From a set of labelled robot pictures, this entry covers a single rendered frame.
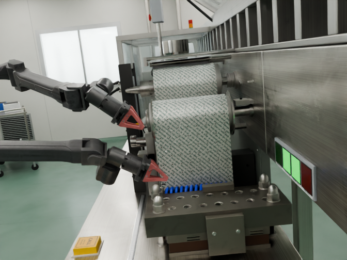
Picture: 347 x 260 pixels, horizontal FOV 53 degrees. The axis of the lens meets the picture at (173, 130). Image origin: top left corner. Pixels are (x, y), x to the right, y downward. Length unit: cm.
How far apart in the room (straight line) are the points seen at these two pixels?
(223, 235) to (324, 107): 48
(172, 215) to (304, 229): 64
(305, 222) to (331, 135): 84
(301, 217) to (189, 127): 58
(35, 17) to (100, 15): 119
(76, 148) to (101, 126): 580
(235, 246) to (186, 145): 34
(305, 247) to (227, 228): 57
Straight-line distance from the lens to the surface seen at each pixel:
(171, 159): 112
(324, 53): 64
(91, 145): 110
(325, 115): 65
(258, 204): 101
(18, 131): 737
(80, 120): 696
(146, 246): 111
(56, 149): 110
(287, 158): 85
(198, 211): 98
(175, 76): 133
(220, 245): 100
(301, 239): 147
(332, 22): 63
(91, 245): 112
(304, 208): 142
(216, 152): 113
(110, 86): 119
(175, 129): 110
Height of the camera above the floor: 145
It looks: 12 degrees down
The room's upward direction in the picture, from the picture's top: 6 degrees counter-clockwise
